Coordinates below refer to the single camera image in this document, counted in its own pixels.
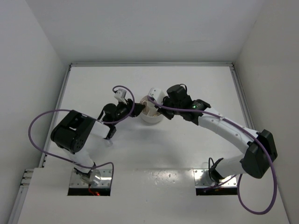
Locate aluminium frame rail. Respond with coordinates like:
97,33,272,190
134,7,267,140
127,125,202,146
9,65,71,224
230,64,256,130
70,62,234,67

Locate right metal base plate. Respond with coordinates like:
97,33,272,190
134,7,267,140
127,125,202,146
193,169,237,189

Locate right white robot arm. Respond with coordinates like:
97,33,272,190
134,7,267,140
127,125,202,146
149,84,278,185

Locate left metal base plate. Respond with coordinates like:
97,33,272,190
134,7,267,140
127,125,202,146
69,168,112,188

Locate aluminium frame rail back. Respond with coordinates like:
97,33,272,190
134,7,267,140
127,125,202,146
70,62,234,67

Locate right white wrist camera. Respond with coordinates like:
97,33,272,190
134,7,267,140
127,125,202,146
148,88,166,105

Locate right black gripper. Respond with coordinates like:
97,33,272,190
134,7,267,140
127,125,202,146
155,95,182,120

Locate purple cable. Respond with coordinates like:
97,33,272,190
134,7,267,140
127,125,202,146
28,85,135,185
147,96,278,215

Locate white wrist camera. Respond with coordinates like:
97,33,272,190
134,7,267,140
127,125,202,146
148,88,166,105
114,89,127,104

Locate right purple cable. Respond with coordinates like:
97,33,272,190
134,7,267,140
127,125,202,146
147,96,278,215

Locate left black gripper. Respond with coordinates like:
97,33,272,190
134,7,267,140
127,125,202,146
112,98,145,126

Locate aluminium frame rail left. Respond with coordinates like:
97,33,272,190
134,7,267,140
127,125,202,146
9,65,71,224

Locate white round divided organizer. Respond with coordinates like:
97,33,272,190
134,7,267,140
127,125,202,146
140,96,164,124

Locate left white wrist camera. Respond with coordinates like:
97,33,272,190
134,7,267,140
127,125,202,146
114,89,127,104

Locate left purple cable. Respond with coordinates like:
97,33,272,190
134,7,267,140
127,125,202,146
28,85,135,185

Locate aluminium frame rail right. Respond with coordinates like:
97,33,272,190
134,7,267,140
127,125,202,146
230,64,256,130

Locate metal base plate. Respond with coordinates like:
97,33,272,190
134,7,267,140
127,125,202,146
193,169,237,189
69,168,112,188

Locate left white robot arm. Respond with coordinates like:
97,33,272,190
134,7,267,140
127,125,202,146
50,99,145,182

